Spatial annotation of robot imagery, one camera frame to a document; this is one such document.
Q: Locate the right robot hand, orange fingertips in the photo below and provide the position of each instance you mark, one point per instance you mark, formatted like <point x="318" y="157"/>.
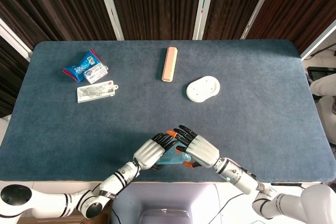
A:
<point x="203" y="151"/>

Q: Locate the left robot hand, black fingers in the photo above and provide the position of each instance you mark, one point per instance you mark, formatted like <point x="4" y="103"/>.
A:
<point x="148" y="153"/>

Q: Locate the clear blue plastic container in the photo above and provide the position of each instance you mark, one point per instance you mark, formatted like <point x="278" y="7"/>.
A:
<point x="173" y="161"/>

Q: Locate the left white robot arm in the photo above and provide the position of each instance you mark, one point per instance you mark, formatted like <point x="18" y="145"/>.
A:
<point x="47" y="200"/>

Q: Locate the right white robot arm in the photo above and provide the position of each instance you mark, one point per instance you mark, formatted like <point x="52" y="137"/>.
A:
<point x="241" y="179"/>

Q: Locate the white plastic retail blister package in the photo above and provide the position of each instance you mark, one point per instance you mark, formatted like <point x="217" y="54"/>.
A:
<point x="94" y="91"/>

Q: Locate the brown cardboard box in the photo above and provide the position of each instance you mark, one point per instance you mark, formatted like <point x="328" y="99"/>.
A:
<point x="52" y="221"/>

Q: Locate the grey robot torso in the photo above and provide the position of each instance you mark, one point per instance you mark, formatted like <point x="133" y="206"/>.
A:
<point x="168" y="203"/>

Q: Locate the white oval plastic dish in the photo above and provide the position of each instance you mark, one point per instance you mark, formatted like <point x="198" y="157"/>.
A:
<point x="202" y="89"/>

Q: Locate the blue felt table mat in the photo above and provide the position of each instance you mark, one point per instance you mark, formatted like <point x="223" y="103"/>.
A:
<point x="78" y="142"/>

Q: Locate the long pink case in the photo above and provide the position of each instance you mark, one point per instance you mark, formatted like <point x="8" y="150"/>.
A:
<point x="169" y="64"/>

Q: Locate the small white printed packet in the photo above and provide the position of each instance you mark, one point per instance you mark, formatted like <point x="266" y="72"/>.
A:
<point x="95" y="73"/>

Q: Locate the blue snack packet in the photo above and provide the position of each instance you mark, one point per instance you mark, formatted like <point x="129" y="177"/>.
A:
<point x="81" y="66"/>

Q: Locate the black flat device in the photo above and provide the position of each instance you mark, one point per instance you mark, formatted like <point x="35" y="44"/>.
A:
<point x="319" y="71"/>

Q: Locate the white partition frame post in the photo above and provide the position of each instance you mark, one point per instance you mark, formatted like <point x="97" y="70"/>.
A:
<point x="110" y="6"/>
<point x="258" y="6"/>
<point x="13" y="39"/>
<point x="204" y="6"/>
<point x="319" y="40"/>

